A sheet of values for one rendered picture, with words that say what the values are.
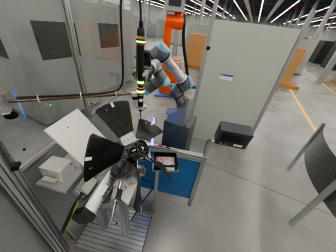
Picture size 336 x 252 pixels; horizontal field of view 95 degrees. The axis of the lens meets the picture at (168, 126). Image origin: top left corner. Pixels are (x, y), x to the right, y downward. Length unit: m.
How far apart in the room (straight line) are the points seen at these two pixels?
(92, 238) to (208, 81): 2.51
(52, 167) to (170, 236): 1.35
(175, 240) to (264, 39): 2.71
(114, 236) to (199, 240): 0.89
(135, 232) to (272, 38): 2.89
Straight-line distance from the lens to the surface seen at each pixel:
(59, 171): 1.34
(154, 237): 2.02
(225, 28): 2.60
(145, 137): 1.14
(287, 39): 2.81
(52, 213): 1.86
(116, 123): 1.03
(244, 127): 1.41
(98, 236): 2.00
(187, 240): 2.05
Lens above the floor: 1.89
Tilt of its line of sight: 34 degrees down
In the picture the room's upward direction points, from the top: 7 degrees clockwise
